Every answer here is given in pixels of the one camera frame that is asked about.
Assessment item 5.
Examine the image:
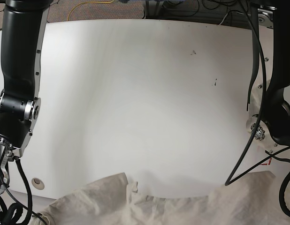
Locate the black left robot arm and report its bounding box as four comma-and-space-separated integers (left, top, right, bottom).
225, 0, 290, 186

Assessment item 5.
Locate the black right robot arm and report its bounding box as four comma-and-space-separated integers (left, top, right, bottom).
0, 0, 51, 225

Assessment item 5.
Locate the left table grommet hole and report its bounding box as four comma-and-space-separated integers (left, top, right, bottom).
31, 178, 45, 190

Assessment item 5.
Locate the beige t-shirt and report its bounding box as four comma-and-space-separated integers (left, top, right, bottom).
40, 171, 290, 225

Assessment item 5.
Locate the red tape marking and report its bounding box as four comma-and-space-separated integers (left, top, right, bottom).
260, 158, 272, 165

